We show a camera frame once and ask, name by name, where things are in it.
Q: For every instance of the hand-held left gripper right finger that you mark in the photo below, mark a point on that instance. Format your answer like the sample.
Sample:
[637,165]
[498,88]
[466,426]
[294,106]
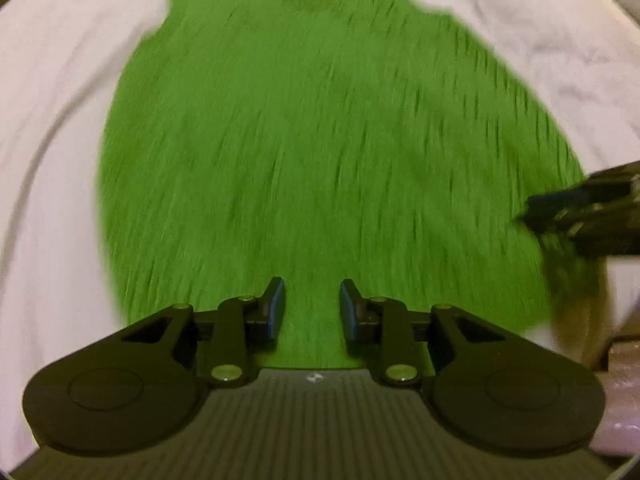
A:
[350,312]

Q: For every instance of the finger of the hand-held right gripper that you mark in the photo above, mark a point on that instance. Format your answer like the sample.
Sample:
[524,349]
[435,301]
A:
[575,199]
[610,235]

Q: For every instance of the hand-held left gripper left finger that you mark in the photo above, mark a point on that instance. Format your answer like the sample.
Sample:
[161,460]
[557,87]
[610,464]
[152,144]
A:
[274,310]

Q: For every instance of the bed with white sheet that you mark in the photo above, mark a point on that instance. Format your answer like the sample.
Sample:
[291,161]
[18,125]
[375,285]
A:
[50,110]

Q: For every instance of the pale pink cloth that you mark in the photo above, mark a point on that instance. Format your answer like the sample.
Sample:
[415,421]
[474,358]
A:
[622,400]

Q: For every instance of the green knitted sweater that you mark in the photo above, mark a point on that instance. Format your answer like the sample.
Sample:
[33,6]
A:
[300,135]

